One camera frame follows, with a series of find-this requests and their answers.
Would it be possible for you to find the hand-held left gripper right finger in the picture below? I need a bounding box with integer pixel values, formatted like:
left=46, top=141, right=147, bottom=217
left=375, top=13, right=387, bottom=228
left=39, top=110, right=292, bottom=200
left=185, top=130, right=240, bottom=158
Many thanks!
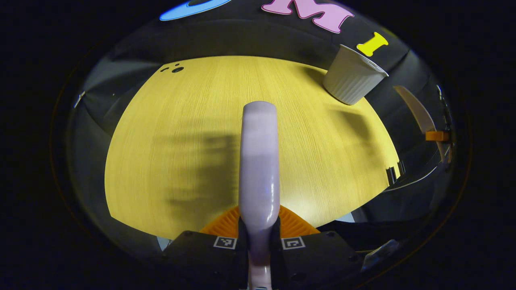
left=269, top=205, right=359, bottom=290

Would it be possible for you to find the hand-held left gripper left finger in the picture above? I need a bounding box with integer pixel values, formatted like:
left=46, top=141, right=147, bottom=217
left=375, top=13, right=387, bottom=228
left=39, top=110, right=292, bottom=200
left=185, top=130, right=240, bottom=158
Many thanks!
left=161, top=205, right=250, bottom=290

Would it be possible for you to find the lavender plastic dustpan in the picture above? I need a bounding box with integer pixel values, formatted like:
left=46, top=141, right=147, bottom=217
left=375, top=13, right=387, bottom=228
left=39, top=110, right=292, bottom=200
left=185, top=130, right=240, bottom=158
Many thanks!
left=393, top=85, right=449, bottom=162

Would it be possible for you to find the lavender small broom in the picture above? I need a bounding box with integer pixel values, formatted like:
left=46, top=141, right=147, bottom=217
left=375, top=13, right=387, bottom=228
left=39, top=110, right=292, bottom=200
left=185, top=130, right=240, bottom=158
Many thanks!
left=238, top=101, right=281, bottom=290

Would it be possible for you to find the white ribbed garbage bin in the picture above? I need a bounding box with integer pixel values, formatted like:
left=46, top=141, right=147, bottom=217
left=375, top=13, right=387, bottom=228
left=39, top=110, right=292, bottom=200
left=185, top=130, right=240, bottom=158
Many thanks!
left=322, top=44, right=389, bottom=106

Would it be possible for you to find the yellow wooden desktop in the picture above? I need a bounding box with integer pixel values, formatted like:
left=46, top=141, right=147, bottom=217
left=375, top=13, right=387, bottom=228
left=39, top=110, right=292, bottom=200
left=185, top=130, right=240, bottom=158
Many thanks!
left=104, top=56, right=401, bottom=240

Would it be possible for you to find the black backdrop cloth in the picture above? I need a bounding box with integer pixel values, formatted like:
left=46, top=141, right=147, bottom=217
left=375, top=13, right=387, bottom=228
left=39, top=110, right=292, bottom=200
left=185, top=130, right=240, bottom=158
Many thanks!
left=67, top=0, right=456, bottom=262

